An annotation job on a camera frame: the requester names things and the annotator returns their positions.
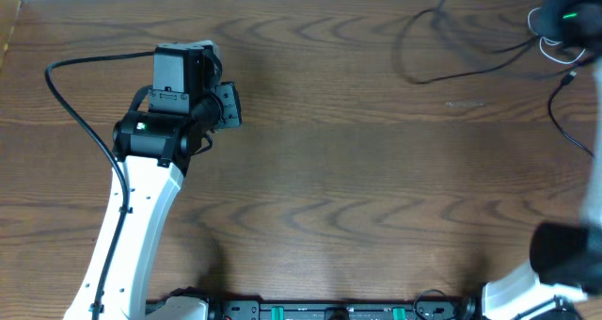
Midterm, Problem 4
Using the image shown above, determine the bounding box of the white USB cable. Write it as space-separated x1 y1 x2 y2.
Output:
526 7 588 66

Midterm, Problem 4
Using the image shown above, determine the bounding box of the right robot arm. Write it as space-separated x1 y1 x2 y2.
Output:
466 0 601 319

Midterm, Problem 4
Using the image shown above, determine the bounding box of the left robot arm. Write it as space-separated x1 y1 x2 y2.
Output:
65 40 242 319

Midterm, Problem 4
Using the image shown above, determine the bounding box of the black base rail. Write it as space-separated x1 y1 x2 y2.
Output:
145 296 484 320

